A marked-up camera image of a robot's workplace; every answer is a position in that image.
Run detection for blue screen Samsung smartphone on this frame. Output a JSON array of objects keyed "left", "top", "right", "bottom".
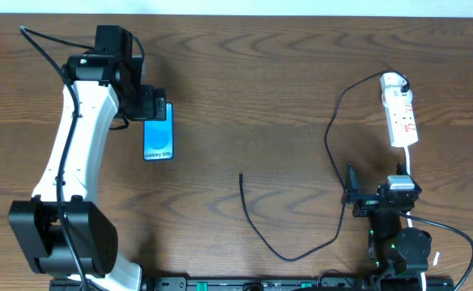
[{"left": 143, "top": 103, "right": 174, "bottom": 161}]

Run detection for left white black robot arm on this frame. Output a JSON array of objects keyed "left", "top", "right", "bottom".
[{"left": 8, "top": 25, "right": 174, "bottom": 290}]

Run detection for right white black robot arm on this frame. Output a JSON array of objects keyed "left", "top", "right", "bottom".
[{"left": 341, "top": 164, "right": 432, "bottom": 290}]

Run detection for white power strip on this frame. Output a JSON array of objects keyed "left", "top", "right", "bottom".
[{"left": 382, "top": 86, "right": 419, "bottom": 148}]

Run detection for white power strip cord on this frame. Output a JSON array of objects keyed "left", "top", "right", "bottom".
[{"left": 403, "top": 145, "right": 429, "bottom": 291}]

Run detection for black USB charging cable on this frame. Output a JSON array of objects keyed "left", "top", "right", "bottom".
[{"left": 239, "top": 70, "right": 412, "bottom": 263}]

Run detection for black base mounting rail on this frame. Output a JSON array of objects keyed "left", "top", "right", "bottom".
[{"left": 49, "top": 275, "right": 455, "bottom": 291}]

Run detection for white USB wall charger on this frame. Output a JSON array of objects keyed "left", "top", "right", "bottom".
[{"left": 380, "top": 71, "right": 410, "bottom": 93}]

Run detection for right black camera cable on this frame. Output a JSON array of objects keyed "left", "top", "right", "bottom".
[{"left": 385, "top": 197, "right": 473, "bottom": 291}]

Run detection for black camera cable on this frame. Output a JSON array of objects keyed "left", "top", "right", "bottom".
[
  {"left": 385, "top": 197, "right": 473, "bottom": 291},
  {"left": 19, "top": 25, "right": 146, "bottom": 291}
]

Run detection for left black camera cable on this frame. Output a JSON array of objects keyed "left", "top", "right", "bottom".
[{"left": 19, "top": 25, "right": 146, "bottom": 291}]

